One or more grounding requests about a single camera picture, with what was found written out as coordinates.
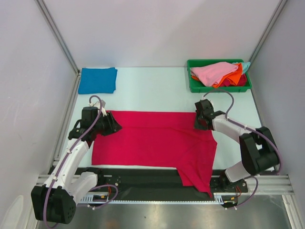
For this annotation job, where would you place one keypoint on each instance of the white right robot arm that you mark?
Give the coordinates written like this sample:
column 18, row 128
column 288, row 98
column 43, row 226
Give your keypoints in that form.
column 257, row 147

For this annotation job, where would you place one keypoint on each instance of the dark red t shirt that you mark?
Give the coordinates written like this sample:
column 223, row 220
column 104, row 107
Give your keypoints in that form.
column 228, row 82

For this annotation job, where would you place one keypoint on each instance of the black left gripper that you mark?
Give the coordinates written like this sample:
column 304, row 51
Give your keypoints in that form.
column 113, row 126

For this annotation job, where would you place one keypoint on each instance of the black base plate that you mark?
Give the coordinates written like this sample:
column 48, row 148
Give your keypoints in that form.
column 147, row 184

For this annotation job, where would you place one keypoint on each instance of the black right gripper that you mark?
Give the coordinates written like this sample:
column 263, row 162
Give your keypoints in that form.
column 200, row 121

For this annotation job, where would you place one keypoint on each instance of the magenta t shirt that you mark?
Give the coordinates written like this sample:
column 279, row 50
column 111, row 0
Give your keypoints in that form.
column 160, row 139

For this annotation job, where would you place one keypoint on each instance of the green plastic bin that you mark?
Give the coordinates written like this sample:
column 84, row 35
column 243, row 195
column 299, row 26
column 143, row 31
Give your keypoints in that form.
column 197, row 87

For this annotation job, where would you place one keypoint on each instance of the left aluminium frame post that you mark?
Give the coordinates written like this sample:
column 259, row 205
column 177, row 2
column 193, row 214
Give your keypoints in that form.
column 57, row 34

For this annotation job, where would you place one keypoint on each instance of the light blue t shirt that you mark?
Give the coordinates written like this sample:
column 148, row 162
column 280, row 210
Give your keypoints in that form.
column 245, row 66

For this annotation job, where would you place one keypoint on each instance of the aluminium front rail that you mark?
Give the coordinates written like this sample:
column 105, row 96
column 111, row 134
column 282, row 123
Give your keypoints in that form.
column 267, row 185

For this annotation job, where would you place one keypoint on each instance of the folded blue t shirt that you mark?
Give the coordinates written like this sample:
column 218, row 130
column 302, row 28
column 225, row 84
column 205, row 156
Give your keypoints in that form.
column 98, row 81

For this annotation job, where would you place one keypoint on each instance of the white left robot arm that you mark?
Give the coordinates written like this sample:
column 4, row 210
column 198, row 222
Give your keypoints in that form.
column 57, row 198

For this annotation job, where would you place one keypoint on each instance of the orange t shirt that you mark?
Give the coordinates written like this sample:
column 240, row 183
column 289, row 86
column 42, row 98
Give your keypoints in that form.
column 233, row 76

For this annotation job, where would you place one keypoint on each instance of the aluminium frame post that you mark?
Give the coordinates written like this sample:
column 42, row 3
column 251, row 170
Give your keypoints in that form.
column 275, row 16
column 57, row 34

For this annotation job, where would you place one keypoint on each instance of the right aluminium frame post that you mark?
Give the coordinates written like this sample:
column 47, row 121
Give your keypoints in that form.
column 275, row 16

